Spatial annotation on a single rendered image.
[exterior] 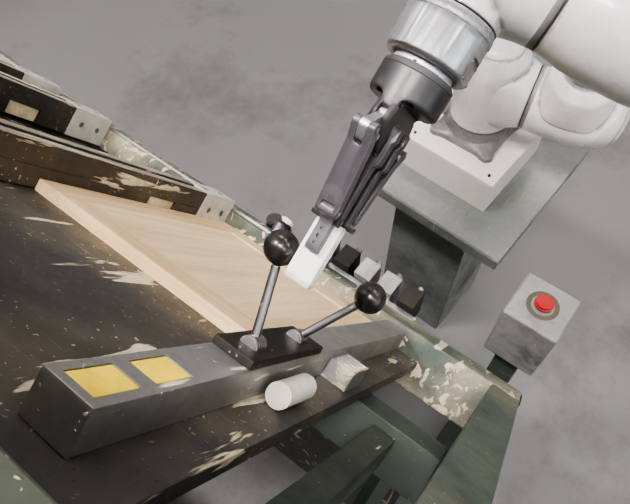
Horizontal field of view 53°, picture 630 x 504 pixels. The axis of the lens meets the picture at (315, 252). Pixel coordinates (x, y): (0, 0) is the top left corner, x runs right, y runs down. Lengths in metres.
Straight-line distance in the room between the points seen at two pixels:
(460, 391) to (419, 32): 0.85
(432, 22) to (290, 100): 2.41
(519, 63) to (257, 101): 1.68
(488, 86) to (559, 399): 1.21
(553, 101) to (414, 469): 0.88
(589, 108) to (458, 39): 0.92
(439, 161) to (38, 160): 1.02
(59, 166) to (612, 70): 0.75
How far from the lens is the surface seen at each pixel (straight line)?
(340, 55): 3.22
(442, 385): 1.31
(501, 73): 1.53
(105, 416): 0.45
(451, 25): 0.60
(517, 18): 0.63
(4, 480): 0.25
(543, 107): 1.54
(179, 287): 0.84
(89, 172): 1.07
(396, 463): 0.99
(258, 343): 0.64
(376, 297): 0.72
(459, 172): 1.65
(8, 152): 0.95
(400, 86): 0.60
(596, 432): 2.36
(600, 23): 0.62
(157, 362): 0.53
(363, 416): 0.99
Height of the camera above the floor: 2.07
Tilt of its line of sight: 57 degrees down
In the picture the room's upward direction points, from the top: straight up
